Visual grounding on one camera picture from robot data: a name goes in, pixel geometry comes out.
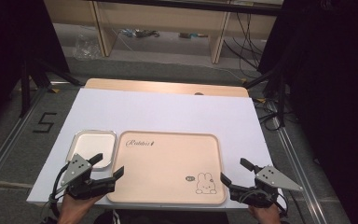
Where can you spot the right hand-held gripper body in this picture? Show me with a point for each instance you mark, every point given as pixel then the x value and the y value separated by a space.
pixel 276 179

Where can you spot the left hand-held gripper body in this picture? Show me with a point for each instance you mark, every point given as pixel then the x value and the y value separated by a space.
pixel 74 170

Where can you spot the person's right hand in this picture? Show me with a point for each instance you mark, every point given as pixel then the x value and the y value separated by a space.
pixel 265 215

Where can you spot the person's left hand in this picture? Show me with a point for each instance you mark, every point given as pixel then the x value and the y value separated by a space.
pixel 74 209

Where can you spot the small metal tray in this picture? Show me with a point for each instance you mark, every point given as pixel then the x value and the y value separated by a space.
pixel 91 146

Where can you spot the pink tray with rabbit print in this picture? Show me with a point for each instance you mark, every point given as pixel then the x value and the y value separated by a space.
pixel 167 165

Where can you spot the person's dark clothing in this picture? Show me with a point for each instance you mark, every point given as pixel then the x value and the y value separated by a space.
pixel 167 218

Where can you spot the black metal stand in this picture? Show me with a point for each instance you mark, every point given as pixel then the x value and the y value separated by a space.
pixel 281 102
pixel 25 90

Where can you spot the white board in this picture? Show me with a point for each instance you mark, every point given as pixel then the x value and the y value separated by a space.
pixel 167 112

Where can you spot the wooden table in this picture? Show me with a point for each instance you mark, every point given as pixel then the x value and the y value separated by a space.
pixel 136 85

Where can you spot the black curtain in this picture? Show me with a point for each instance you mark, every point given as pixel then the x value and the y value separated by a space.
pixel 332 93
pixel 9 46

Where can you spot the clear plastic bag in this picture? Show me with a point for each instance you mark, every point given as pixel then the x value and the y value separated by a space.
pixel 86 46

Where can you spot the small brown clutter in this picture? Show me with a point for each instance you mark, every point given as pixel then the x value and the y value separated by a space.
pixel 192 35

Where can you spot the wooden desk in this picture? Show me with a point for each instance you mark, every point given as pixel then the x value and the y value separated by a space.
pixel 155 15

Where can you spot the aluminium rail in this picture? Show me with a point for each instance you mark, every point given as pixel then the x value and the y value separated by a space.
pixel 9 137
pixel 298 174

